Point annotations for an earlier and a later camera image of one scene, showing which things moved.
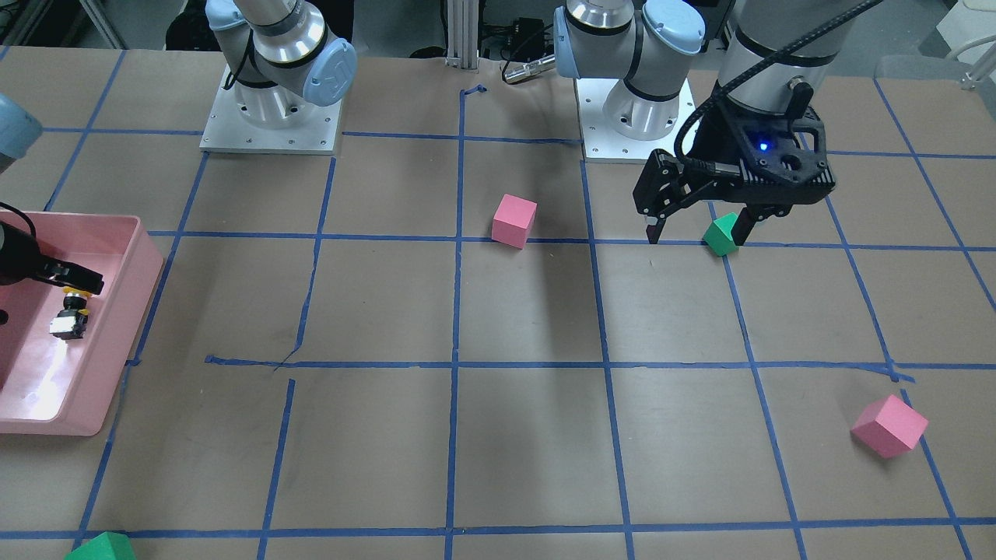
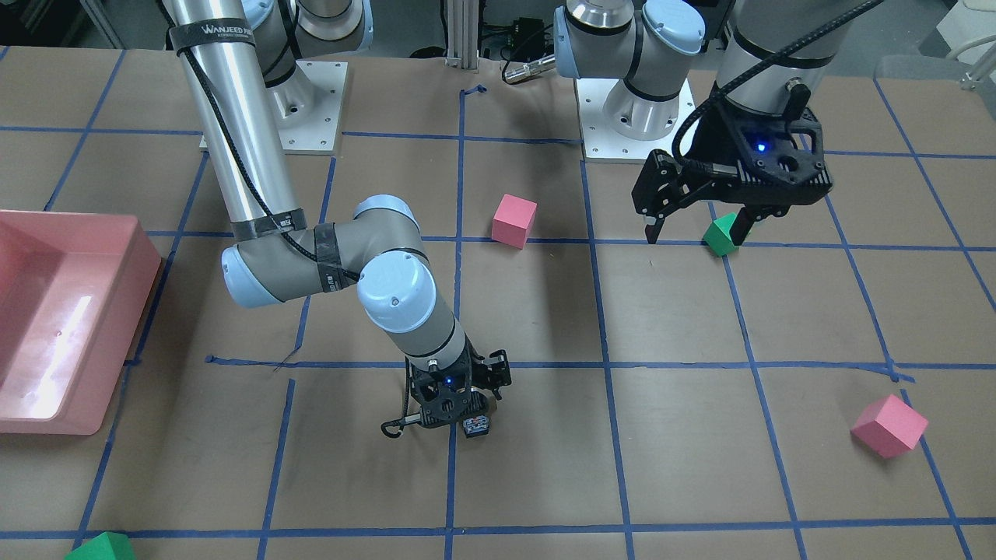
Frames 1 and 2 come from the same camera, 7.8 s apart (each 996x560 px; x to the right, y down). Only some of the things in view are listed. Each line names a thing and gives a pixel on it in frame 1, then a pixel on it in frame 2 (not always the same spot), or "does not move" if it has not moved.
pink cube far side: (890, 426) does not move
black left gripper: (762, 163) does not move
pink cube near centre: (513, 219) does not move
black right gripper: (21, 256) → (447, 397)
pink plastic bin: (56, 386) does not move
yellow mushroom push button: (71, 322) → (476, 425)
